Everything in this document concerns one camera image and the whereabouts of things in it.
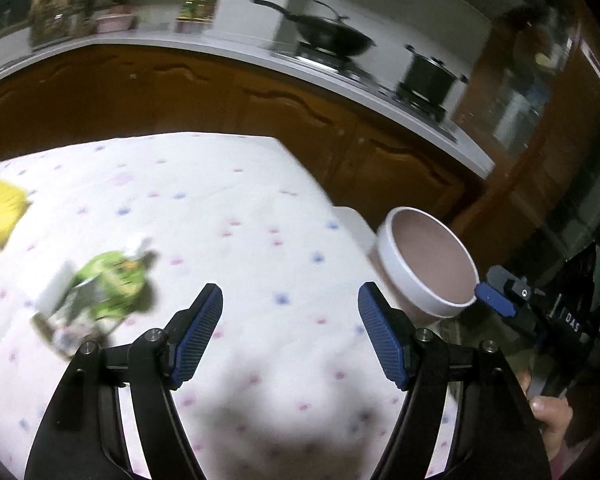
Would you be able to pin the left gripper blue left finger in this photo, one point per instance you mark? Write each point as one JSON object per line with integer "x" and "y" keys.
{"x": 190, "y": 331}

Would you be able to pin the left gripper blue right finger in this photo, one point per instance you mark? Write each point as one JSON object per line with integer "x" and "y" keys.
{"x": 389, "y": 332}

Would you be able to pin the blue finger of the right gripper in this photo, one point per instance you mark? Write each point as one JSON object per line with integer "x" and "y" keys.
{"x": 495, "y": 300}

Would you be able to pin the pink white trash bin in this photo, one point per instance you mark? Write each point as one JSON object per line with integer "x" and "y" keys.
{"x": 424, "y": 265}

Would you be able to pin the person's right hand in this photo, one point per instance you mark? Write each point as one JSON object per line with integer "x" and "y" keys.
{"x": 554, "y": 414}

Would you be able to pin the green spout pouch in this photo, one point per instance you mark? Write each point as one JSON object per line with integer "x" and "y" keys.
{"x": 103, "y": 293}

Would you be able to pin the floral white tablecloth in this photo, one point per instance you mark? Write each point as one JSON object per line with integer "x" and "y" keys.
{"x": 289, "y": 386}

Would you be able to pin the white foam block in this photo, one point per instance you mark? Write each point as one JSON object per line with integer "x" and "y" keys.
{"x": 54, "y": 288}

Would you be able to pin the gas stove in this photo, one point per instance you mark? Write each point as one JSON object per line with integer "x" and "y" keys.
{"x": 345, "y": 69}

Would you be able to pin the black stock pot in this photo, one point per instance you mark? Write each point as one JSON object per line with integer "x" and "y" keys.
{"x": 427, "y": 78}

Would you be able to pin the lower wooden cabinets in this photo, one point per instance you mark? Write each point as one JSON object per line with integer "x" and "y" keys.
{"x": 361, "y": 159}

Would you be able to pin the black wok with lid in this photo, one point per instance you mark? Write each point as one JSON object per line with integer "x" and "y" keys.
{"x": 333, "y": 35}

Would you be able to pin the pink basin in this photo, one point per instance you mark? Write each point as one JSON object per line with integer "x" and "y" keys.
{"x": 115, "y": 19}

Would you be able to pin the oil bottles on counter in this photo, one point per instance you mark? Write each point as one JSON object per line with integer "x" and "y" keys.
{"x": 195, "y": 16}

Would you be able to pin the dish rack with utensils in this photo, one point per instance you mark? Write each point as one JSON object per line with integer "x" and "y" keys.
{"x": 49, "y": 22}

